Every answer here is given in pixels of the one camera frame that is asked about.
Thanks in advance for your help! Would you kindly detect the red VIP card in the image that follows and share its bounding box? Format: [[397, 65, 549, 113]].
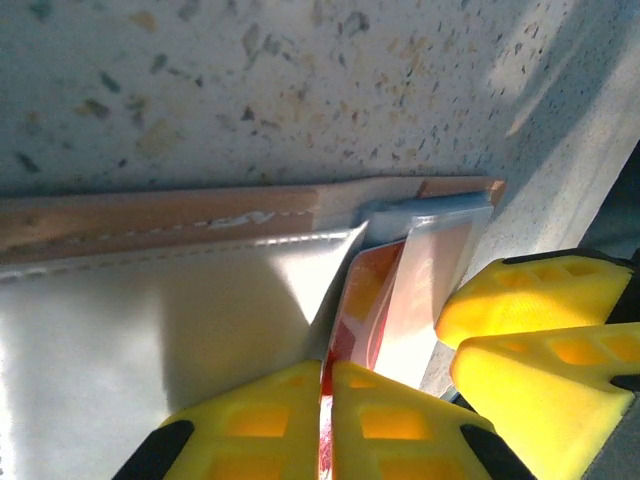
[[319, 219, 475, 480]]

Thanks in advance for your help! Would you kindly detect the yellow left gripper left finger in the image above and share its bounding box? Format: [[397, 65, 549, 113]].
[[113, 359, 323, 480]]

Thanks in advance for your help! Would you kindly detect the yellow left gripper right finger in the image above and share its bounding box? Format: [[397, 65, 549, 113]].
[[332, 360, 527, 480]]

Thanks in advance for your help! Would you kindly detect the tan leather card holder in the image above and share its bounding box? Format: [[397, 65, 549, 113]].
[[0, 173, 507, 480]]

